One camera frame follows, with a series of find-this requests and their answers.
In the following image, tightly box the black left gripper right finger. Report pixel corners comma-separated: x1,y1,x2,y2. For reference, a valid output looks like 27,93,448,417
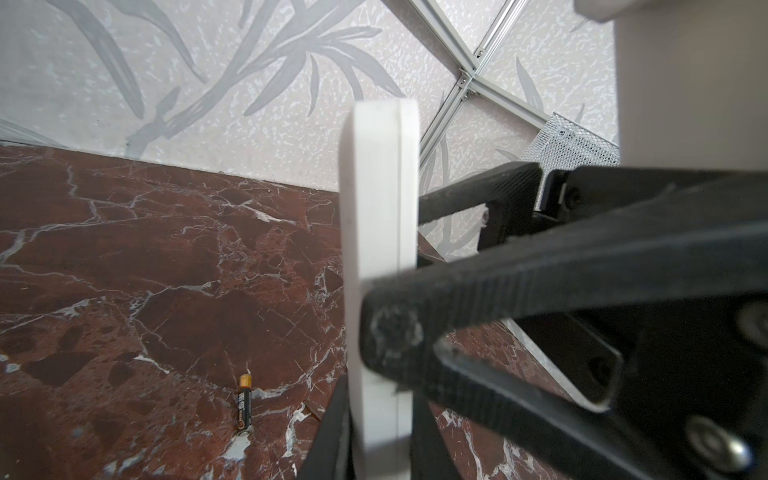
410,394,461,480

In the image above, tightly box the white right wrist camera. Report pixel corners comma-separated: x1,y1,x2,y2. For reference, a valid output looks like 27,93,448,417
574,0,767,172

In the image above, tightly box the black orange AA battery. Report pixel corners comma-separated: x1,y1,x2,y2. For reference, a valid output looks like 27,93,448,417
236,373,252,434

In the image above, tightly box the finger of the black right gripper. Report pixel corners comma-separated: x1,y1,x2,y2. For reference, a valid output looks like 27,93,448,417
418,161,542,251

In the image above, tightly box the white air conditioner remote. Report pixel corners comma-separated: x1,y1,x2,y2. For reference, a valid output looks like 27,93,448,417
338,99,420,479

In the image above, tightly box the aluminium frame post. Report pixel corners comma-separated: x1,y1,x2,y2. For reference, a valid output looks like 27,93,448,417
410,0,550,170

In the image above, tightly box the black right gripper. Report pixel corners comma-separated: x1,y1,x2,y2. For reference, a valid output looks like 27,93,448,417
359,167,767,479

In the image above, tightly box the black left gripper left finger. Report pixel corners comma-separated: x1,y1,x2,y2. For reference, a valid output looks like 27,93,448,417
296,375,351,480

